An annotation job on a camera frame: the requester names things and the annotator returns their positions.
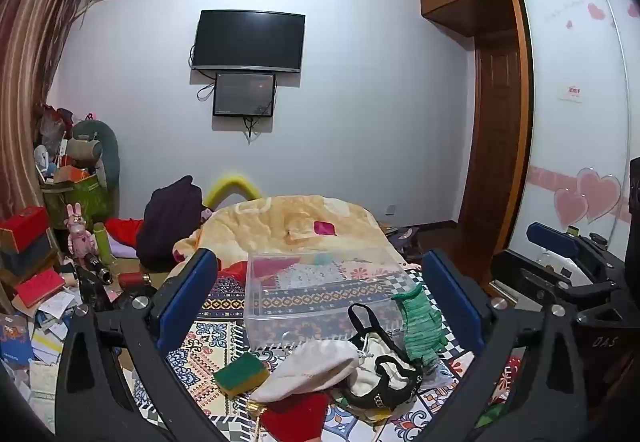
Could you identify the red garment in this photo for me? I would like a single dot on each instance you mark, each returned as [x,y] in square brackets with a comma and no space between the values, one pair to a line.
[125,229]

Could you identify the red and gold cylinder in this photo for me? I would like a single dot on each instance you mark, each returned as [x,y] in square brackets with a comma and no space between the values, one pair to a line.
[132,279]

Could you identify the red box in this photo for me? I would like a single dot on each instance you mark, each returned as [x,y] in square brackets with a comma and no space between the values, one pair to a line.
[25,224]

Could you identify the green knitted cloth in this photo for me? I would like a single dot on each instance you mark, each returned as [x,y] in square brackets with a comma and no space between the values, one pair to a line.
[420,327]

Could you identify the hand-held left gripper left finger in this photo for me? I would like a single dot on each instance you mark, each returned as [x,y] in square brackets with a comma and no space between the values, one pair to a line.
[186,302]

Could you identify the black wall television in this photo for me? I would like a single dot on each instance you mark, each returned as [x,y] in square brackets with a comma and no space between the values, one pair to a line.
[247,40]

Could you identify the red book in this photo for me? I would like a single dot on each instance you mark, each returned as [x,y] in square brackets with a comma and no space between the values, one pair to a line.
[40,286]

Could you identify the white and red door label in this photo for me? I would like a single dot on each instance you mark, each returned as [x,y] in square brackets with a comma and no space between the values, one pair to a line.
[571,92]

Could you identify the grey green plush toy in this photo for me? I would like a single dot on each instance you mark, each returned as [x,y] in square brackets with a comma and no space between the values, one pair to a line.
[97,147]

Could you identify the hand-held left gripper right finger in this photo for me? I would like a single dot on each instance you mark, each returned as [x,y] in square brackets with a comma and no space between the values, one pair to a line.
[454,302]

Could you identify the yellow fleece blanket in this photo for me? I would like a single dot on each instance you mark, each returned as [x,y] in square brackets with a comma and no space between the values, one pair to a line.
[280,227]

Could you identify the blue book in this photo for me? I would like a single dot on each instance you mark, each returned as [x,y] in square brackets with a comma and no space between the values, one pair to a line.
[12,339]

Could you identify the yellow foam tube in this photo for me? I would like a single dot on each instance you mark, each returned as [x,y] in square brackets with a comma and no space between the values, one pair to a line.
[227,184]

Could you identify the green and yellow sponge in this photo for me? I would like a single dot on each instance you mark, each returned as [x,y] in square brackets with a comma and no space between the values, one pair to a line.
[241,374]

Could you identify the brown wooden door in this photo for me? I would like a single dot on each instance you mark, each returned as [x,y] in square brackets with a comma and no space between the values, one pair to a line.
[492,137]

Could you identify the black cylinder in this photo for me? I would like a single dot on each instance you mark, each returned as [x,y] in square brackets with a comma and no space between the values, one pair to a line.
[97,268]

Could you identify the white bag with black trim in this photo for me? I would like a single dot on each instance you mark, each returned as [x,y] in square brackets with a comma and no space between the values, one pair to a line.
[385,384]

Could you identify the clear plastic storage box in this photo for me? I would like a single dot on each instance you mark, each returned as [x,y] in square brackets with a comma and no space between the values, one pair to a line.
[320,302]

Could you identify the striped brown curtain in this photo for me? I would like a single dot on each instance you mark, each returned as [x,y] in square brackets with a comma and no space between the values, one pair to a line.
[25,72]

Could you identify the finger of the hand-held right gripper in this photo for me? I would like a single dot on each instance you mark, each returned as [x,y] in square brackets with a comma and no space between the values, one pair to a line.
[515,267]
[552,234]

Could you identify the green cardboard box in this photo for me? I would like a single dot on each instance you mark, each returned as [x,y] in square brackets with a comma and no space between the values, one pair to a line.
[85,197]

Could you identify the pink rabbit toy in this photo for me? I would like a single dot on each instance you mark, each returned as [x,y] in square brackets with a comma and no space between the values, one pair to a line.
[79,234]

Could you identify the patterned bed sheet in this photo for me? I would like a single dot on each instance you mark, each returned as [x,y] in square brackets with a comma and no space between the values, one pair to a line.
[215,337]

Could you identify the wooden wardrobe with heart doors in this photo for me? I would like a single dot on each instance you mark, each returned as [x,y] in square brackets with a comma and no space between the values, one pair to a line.
[565,122]

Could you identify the grey box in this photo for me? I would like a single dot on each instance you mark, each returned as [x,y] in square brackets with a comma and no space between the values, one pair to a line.
[30,257]

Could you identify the dark purple backpack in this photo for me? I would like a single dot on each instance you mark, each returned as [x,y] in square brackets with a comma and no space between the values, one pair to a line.
[167,222]

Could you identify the red felt cloth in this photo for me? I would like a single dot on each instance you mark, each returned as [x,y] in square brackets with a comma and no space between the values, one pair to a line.
[295,417]

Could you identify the small black wall monitor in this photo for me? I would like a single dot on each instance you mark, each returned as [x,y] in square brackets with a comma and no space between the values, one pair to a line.
[244,94]

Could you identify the small red cloth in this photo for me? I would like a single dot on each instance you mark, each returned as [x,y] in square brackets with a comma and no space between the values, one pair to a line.
[234,270]

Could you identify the pile of papers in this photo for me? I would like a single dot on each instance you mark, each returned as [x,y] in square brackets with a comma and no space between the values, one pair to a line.
[47,322]

